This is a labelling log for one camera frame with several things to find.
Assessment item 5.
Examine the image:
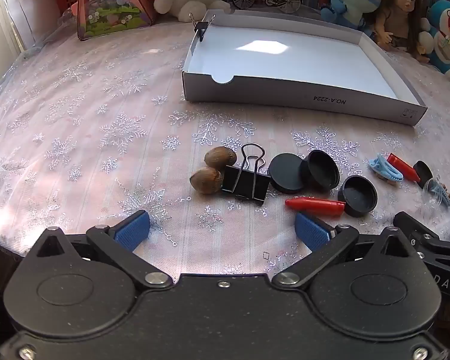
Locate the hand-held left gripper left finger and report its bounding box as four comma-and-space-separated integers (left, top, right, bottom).
34, 210, 173, 290

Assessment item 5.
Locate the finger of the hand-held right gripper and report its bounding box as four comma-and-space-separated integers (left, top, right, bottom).
393, 212, 450, 267

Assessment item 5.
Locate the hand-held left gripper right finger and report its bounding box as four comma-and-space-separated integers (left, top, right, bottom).
272, 212, 415, 289

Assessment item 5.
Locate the light blue hair clip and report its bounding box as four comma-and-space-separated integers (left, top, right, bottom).
367, 154, 404, 185
433, 175, 450, 208

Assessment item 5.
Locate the red handled tool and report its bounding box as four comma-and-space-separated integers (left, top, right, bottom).
285, 197, 346, 218

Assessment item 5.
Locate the clear round dish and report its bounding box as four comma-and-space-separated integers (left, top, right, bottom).
422, 178, 445, 209

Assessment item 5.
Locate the black round lid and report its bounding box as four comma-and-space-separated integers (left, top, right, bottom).
337, 175, 378, 218
300, 149, 341, 191
412, 160, 434, 189

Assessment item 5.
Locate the black round disc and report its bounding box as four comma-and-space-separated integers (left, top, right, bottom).
269, 153, 306, 194

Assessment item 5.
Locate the large black binder clip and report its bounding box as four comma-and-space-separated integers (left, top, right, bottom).
221, 143, 270, 205

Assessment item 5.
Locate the brown nut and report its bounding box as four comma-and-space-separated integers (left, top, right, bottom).
190, 167, 224, 195
204, 146, 237, 169

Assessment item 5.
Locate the white cardboard box tray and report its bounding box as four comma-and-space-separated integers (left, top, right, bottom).
182, 9, 428, 125

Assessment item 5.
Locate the blue cat plush with bell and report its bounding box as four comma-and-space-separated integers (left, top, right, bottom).
418, 0, 450, 85

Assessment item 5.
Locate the brown-haired baby doll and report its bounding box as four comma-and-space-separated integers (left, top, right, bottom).
371, 0, 432, 64

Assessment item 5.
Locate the small black binder clip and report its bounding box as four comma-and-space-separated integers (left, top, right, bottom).
188, 12, 216, 42

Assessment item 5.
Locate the pink house toy box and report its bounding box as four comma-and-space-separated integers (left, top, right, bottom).
77, 0, 158, 41

